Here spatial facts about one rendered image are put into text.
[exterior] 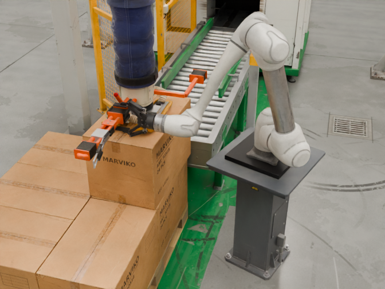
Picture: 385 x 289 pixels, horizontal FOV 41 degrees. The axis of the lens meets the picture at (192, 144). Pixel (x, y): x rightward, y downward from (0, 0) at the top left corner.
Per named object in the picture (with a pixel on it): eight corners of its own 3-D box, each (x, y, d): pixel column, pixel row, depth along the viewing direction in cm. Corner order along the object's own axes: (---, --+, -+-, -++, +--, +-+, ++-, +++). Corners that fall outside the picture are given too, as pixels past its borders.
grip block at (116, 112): (113, 114, 265) (112, 104, 262) (130, 116, 262) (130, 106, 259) (106, 121, 258) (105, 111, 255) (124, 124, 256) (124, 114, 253)
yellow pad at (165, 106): (156, 101, 299) (156, 93, 296) (172, 104, 296) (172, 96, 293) (134, 129, 271) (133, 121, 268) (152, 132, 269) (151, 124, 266)
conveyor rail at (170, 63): (200, 38, 545) (200, 20, 534) (205, 38, 543) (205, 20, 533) (114, 152, 356) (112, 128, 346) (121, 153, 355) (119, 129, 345)
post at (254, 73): (243, 171, 407) (251, 51, 354) (252, 172, 406) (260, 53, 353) (242, 175, 402) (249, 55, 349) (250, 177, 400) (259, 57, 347)
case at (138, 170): (133, 143, 340) (129, 88, 319) (191, 153, 329) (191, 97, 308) (89, 195, 292) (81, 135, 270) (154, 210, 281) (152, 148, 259)
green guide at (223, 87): (254, 29, 524) (254, 20, 519) (264, 30, 521) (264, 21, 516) (217, 97, 393) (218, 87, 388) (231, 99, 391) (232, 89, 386)
